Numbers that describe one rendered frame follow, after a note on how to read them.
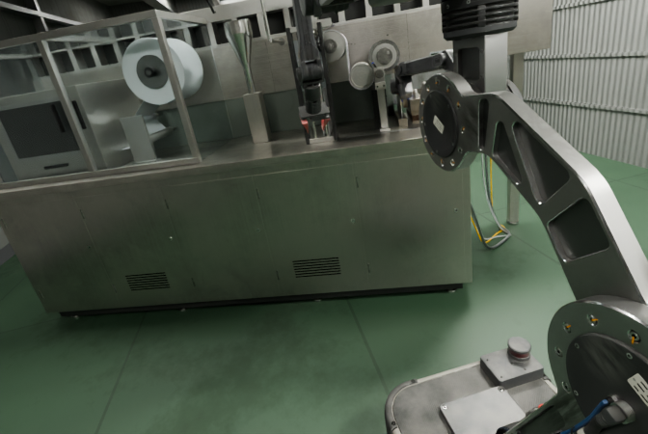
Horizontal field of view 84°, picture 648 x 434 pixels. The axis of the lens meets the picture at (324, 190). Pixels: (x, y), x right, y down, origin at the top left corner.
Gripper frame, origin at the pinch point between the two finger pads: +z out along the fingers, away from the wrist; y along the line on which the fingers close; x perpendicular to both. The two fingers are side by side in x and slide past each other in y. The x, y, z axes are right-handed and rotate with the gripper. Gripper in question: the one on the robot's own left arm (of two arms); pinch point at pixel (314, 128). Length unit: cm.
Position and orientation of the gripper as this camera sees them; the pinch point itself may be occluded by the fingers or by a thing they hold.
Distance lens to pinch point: 139.4
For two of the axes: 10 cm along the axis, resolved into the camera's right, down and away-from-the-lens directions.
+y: -9.7, 2.2, -1.3
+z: 0.4, 6.5, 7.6
